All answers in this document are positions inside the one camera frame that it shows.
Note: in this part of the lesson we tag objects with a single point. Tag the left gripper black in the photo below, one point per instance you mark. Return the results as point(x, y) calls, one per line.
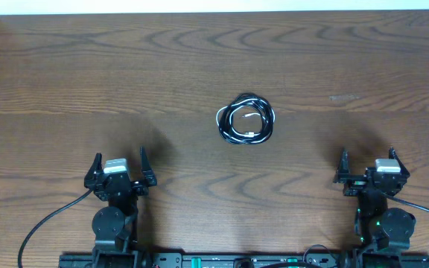
point(140, 188)

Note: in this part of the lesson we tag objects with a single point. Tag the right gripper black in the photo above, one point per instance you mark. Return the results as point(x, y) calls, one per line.
point(355, 182)

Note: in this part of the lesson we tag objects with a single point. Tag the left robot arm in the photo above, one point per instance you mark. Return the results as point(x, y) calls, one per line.
point(115, 226)

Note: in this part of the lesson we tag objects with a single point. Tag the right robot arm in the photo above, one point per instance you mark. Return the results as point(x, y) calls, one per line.
point(384, 232)

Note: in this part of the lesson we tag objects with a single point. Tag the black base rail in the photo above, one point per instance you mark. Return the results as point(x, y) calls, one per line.
point(178, 260)

